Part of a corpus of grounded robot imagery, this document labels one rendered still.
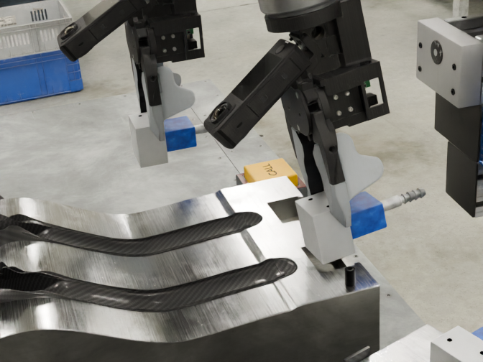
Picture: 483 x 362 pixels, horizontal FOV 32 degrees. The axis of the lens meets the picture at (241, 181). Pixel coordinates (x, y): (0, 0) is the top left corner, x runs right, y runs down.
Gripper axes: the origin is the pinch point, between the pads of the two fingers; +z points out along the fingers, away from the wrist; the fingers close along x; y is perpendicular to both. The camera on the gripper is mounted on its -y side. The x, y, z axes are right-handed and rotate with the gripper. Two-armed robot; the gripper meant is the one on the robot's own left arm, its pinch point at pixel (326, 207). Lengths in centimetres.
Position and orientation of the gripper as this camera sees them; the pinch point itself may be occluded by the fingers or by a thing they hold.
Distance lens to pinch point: 83.7
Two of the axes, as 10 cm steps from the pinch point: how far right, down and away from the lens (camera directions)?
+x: -2.8, -2.9, 9.2
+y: 9.3, -3.3, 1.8
